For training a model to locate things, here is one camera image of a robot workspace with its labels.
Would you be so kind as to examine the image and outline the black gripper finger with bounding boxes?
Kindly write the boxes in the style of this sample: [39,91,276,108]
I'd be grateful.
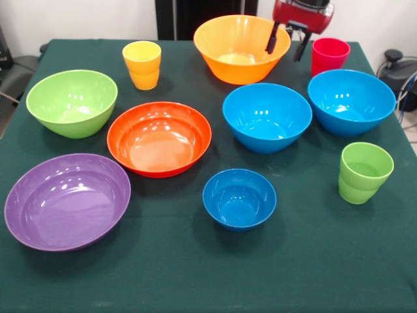
[293,31,312,63]
[265,22,281,55]

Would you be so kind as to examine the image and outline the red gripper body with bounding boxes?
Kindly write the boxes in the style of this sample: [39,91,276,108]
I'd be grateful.
[272,0,335,35]

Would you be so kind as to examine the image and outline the large yellow-orange bowl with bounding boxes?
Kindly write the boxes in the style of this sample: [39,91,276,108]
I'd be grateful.
[193,14,292,85]

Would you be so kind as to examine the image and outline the red cup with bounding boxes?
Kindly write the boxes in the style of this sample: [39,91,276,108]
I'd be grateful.
[311,37,352,78]

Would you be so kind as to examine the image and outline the light blue bowl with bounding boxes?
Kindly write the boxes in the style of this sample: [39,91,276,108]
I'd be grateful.
[308,68,397,138]
[222,83,313,155]

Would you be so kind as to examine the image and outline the yellow cup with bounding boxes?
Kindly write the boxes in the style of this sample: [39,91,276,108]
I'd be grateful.
[122,40,162,91]

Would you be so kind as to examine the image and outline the green cup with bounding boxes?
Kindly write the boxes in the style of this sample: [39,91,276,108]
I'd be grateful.
[338,142,395,205]

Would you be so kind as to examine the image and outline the orange-red shallow bowl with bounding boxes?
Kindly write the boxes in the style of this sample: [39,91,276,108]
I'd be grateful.
[106,101,213,179]

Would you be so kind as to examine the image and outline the small dark blue bowl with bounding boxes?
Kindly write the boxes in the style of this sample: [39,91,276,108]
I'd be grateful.
[202,168,278,233]

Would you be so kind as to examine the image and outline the green bowl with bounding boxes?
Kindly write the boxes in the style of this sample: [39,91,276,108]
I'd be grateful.
[25,68,119,140]

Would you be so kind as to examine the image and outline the dark green tablecloth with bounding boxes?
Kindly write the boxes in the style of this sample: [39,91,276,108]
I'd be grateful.
[0,38,417,313]

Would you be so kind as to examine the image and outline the grey office chair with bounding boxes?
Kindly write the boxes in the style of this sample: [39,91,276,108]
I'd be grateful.
[0,55,42,98]

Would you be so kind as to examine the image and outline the purple bowl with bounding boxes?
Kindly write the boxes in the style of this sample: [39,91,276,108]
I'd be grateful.
[4,153,132,252]

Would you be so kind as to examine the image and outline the tangle of cables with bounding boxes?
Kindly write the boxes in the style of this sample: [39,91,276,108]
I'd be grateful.
[394,71,417,128]

